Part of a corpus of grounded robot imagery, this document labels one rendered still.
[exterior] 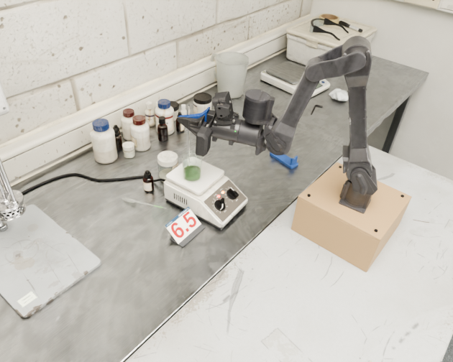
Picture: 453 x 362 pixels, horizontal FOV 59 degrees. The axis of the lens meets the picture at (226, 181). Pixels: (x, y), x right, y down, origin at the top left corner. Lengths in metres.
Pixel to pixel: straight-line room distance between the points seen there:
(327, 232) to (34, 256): 0.70
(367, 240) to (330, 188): 0.17
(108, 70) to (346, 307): 0.99
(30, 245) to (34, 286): 0.13
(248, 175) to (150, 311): 0.53
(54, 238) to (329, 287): 0.68
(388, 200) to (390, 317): 0.29
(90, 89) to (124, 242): 0.54
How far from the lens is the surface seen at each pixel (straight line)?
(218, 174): 1.10
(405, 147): 2.40
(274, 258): 1.02
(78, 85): 1.34
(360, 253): 1.03
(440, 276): 1.13
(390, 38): 2.23
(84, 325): 0.93
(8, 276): 1.05
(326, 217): 1.01
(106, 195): 1.19
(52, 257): 1.05
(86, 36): 1.32
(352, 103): 0.89
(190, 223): 1.06
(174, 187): 1.09
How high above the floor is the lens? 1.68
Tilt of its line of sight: 39 degrees down
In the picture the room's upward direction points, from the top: 4 degrees clockwise
